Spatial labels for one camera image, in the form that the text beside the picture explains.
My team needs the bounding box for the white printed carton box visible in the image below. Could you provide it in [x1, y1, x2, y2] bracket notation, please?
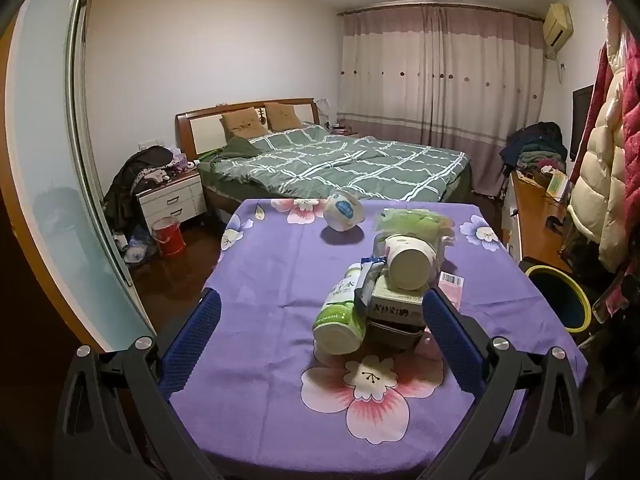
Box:
[365, 275, 426, 328]

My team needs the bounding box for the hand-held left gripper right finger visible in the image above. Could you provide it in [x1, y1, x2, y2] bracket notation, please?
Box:
[421, 287, 586, 480]

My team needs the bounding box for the green plastic bag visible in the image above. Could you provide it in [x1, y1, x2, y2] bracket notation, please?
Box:
[375, 208, 456, 261]

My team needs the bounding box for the pink white curtain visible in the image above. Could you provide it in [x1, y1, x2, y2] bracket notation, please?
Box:
[336, 4, 546, 196]

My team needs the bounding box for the wooden desk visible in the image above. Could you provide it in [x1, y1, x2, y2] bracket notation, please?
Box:
[505, 170, 573, 273]

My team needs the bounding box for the black television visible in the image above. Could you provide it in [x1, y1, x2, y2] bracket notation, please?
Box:
[570, 85, 596, 163]

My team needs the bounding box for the dark plastic tray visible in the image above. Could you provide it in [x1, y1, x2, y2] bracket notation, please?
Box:
[367, 320, 426, 353]

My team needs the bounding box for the dark green blanket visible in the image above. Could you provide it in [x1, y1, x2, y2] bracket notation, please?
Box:
[212, 137, 261, 161]

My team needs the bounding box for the white paper cup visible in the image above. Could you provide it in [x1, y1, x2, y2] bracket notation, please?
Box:
[384, 236, 437, 291]

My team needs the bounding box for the pile of folded clothes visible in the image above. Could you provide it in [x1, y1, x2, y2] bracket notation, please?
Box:
[500, 121, 568, 176]

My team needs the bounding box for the dark clothes heap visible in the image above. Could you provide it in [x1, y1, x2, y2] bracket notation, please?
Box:
[102, 145, 173, 221]

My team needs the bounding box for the white nightstand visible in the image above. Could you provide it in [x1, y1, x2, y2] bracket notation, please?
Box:
[137, 170, 208, 233]

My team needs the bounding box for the purple floral tablecloth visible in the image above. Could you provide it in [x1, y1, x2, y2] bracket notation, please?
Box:
[170, 199, 588, 476]

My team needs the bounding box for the pink packet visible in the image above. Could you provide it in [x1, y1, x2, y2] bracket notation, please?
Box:
[435, 271, 466, 311]

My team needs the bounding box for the red bucket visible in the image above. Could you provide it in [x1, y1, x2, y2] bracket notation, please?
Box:
[151, 216, 188, 258]

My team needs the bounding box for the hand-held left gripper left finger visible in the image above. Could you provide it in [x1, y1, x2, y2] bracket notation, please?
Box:
[59, 287, 223, 480]

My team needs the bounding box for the white down jacket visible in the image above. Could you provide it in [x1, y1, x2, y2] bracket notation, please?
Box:
[567, 67, 631, 273]

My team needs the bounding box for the wooden bed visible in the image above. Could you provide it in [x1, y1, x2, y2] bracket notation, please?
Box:
[175, 98, 473, 211]

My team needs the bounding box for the blue bin yellow rim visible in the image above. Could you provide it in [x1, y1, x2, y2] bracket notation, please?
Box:
[525, 264, 592, 332]

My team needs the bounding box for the brown pillow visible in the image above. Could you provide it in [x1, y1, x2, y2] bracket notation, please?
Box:
[263, 102, 304, 131]
[220, 108, 261, 141]

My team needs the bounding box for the white tub blue label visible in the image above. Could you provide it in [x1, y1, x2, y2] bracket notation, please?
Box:
[322, 192, 365, 233]

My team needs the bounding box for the beige air conditioner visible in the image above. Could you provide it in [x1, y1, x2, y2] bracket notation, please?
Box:
[542, 2, 573, 61]

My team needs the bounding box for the red down jacket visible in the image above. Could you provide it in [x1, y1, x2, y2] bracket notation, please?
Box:
[595, 5, 640, 321]

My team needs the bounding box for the white bottle green label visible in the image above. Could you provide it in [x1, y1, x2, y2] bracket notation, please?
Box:
[312, 262, 373, 356]

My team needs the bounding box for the glass sliding door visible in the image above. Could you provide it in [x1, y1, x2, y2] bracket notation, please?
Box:
[0, 0, 156, 353]

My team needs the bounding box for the green plaid quilt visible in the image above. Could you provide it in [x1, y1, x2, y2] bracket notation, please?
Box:
[197, 122, 471, 203]

